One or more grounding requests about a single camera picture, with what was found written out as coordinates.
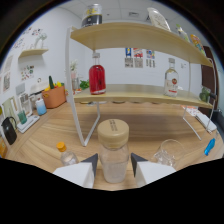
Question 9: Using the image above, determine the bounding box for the clear bottle with orange cap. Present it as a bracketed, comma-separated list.
[55, 141, 80, 167]

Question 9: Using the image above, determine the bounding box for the glass jar with wooden lid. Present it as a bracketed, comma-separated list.
[97, 118, 130, 184]

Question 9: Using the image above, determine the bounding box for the green cup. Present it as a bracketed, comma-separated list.
[17, 109, 28, 125]

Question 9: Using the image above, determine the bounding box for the clear glass with ice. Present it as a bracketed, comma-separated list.
[151, 138, 185, 168]

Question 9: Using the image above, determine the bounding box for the white tray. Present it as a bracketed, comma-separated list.
[16, 114, 40, 134]

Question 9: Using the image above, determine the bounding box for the orange printed menu sheet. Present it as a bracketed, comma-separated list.
[181, 104, 201, 118]

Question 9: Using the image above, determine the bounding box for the white fabric pouch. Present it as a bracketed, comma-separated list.
[196, 112, 218, 134]

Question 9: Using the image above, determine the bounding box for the light blue bottle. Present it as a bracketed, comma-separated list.
[35, 97, 47, 116]

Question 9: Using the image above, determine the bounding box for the orange basket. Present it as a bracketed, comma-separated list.
[41, 85, 67, 109]

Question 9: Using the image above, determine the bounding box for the black kettle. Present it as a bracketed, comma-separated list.
[1, 116, 18, 146]

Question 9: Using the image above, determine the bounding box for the green potted plant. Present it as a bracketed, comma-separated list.
[79, 79, 90, 90]

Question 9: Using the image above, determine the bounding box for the clear bottle with red label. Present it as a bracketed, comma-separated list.
[163, 57, 180, 98]

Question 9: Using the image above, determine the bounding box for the glass jar of green limes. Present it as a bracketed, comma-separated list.
[199, 85, 212, 103]

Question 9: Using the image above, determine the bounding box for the red liquid glass bottle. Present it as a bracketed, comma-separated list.
[88, 52, 107, 96]

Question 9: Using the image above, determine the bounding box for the brown door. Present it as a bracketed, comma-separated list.
[201, 45, 219, 111]

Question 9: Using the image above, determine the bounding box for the colourful poster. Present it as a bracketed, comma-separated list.
[145, 49, 156, 60]

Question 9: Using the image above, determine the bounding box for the red poster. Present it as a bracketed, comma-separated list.
[133, 47, 144, 59]

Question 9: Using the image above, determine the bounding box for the white two-tier wooden shelf rack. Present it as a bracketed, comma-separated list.
[64, 21, 218, 148]

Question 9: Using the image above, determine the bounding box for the yellow snack bag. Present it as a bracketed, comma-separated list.
[189, 33, 205, 56]

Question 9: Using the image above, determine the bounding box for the white figurine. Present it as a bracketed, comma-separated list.
[33, 32, 48, 50]

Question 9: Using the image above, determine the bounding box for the clear bottle with green cap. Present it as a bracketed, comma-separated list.
[175, 23, 191, 43]

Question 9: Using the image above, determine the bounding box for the black and yellow can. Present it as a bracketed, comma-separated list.
[81, 3, 103, 28]

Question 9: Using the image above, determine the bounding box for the wooden wall shelf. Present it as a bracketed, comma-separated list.
[18, 48, 49, 59]

